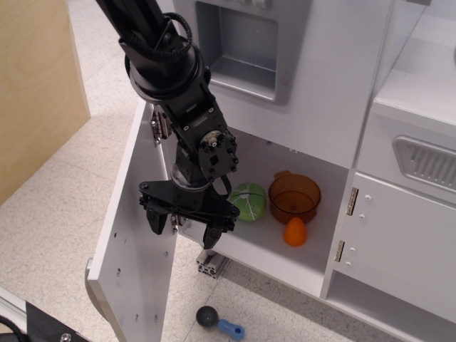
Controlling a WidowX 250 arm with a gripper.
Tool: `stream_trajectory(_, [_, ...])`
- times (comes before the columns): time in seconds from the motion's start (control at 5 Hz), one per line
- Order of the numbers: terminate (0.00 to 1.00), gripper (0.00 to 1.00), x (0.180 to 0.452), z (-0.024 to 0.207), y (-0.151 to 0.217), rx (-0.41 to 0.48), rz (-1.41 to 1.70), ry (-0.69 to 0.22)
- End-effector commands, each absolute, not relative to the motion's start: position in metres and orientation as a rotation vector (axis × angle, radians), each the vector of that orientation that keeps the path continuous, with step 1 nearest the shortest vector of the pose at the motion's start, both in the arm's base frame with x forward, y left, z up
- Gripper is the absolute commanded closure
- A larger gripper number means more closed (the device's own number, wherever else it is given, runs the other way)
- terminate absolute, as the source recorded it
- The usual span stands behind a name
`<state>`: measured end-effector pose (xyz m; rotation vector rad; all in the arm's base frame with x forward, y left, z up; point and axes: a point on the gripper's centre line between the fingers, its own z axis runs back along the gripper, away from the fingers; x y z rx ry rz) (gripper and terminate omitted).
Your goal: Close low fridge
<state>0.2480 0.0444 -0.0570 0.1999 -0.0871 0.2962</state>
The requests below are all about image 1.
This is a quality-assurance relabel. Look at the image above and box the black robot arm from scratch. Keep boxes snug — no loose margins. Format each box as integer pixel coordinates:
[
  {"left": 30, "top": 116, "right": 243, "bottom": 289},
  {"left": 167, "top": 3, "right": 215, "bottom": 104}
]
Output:
[{"left": 99, "top": 1, "right": 239, "bottom": 249}]

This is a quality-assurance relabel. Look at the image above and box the grey ice dispenser recess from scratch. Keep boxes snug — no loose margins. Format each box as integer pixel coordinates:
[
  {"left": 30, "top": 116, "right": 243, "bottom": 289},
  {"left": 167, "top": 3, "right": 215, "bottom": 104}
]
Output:
[{"left": 194, "top": 1, "right": 312, "bottom": 104}]

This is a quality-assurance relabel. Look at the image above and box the lower metal door hinge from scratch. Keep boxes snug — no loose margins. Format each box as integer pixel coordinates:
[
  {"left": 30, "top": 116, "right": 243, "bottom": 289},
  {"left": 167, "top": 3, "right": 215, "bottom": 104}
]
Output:
[{"left": 334, "top": 240, "right": 345, "bottom": 262}]

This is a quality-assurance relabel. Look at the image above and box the grey oven vent panel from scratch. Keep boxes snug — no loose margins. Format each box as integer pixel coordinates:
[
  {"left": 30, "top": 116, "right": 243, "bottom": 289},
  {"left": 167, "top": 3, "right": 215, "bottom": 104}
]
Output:
[{"left": 390, "top": 135, "right": 455, "bottom": 204}]

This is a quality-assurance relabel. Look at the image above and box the white toy kitchen cabinet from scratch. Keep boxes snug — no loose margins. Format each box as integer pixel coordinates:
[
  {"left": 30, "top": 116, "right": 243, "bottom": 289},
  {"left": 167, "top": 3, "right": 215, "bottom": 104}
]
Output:
[{"left": 163, "top": 1, "right": 455, "bottom": 341}]

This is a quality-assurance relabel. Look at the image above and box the light wooden board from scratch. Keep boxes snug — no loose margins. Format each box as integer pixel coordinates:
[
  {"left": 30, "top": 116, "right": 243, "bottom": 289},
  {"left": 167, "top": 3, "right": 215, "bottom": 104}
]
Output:
[{"left": 1, "top": 1, "right": 90, "bottom": 202}]

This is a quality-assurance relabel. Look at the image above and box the orange toy fruit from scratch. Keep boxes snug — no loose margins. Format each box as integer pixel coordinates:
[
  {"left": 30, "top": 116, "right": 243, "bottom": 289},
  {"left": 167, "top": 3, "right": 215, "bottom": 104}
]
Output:
[{"left": 283, "top": 217, "right": 307, "bottom": 247}]

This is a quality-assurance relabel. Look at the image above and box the aluminium extrusion foot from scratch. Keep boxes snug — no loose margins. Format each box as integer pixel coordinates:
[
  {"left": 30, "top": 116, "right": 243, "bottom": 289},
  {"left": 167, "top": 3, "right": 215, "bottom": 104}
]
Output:
[{"left": 196, "top": 249, "right": 229, "bottom": 279}]

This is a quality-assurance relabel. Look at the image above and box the orange transparent toy pot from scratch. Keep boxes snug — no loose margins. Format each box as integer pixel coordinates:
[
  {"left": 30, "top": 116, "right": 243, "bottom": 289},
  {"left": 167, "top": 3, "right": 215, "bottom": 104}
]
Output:
[{"left": 268, "top": 170, "right": 321, "bottom": 224}]

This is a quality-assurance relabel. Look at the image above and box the black base with cable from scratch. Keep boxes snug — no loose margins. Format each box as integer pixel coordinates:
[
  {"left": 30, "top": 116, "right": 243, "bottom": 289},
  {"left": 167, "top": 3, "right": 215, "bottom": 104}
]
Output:
[{"left": 0, "top": 300, "right": 93, "bottom": 342}]

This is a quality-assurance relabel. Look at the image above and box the white low fridge door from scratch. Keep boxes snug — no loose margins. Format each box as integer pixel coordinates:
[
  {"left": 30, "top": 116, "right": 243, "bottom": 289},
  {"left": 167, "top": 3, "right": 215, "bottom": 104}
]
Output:
[{"left": 88, "top": 100, "right": 177, "bottom": 341}]

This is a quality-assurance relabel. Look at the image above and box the upper metal door hinge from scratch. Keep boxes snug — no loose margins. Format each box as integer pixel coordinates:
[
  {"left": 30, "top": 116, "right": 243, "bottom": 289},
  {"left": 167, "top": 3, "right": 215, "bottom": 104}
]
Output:
[{"left": 346, "top": 187, "right": 359, "bottom": 216}]

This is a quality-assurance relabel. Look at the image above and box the blue handled measuring spoon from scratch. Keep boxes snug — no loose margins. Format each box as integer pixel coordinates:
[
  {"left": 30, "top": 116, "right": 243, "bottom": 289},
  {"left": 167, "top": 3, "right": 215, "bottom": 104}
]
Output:
[{"left": 196, "top": 306, "right": 245, "bottom": 341}]

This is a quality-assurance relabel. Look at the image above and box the green plush cabbage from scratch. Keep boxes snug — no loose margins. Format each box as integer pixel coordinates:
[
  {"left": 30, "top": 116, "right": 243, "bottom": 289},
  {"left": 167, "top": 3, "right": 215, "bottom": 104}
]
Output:
[{"left": 229, "top": 182, "right": 266, "bottom": 222}]

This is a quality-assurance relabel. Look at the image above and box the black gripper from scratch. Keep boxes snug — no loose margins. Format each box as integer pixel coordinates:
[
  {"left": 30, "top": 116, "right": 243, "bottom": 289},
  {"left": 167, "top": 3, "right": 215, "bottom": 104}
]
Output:
[{"left": 139, "top": 180, "right": 240, "bottom": 249}]

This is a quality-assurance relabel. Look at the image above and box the white oven cupboard door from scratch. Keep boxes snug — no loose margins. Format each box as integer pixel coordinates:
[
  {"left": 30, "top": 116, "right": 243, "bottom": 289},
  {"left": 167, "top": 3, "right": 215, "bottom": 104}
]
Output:
[{"left": 333, "top": 174, "right": 455, "bottom": 321}]

